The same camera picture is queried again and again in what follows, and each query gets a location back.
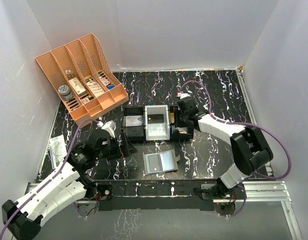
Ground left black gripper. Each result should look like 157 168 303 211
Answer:
95 131 138 160

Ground black and white tray set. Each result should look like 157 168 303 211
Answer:
122 105 194 143

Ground grey leather card holder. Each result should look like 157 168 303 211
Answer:
143 149 181 175

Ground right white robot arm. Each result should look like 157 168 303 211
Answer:
174 93 274 199

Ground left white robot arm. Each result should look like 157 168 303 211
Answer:
0 121 137 240

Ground dark patterned card in tray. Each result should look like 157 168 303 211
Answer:
176 127 189 134

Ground gold card in tray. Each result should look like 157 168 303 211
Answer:
170 112 175 124

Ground black card in white tray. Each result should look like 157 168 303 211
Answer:
147 114 165 124

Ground cards in black tray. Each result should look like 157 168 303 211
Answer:
124 115 143 127

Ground white label cards stack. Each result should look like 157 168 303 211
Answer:
85 78 105 98

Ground blue small item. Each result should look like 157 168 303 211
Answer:
107 84 115 90

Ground white printed paper sheet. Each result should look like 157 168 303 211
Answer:
49 135 67 169

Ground small pink white packet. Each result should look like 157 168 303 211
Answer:
97 72 112 87

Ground small round patterned tin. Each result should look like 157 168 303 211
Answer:
58 84 73 101

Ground white pink box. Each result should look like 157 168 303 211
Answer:
68 77 87 96

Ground orange plastic desk organizer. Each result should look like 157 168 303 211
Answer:
35 33 129 126

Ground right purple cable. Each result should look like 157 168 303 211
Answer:
176 80 292 218

